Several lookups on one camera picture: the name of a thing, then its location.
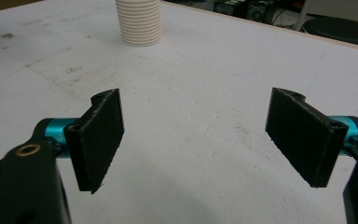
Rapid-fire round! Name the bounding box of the stack of ribbed white cups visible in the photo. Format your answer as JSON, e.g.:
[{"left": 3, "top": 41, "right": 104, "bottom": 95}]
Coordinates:
[{"left": 115, "top": 0, "right": 163, "bottom": 48}]

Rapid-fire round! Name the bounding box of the black round stool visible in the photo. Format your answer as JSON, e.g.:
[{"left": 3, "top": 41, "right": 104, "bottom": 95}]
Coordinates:
[{"left": 302, "top": 16, "right": 358, "bottom": 49}]

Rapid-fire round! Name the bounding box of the white metal stand leg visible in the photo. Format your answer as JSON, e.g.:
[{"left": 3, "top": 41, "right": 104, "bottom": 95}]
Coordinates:
[{"left": 294, "top": 0, "right": 312, "bottom": 32}]

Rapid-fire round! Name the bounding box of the black cable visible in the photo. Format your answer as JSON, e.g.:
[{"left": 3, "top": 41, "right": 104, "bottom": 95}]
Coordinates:
[{"left": 272, "top": 7, "right": 296, "bottom": 30}]

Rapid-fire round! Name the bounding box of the dark electronic equipment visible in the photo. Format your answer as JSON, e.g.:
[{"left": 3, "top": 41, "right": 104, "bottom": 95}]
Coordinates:
[{"left": 213, "top": 0, "right": 278, "bottom": 23}]

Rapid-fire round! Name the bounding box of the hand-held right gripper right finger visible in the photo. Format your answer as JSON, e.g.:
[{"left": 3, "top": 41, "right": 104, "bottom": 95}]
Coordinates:
[{"left": 265, "top": 87, "right": 358, "bottom": 189}]

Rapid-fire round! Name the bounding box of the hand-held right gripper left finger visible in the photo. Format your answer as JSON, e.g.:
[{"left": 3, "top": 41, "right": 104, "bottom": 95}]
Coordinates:
[{"left": 44, "top": 88, "right": 126, "bottom": 195}]

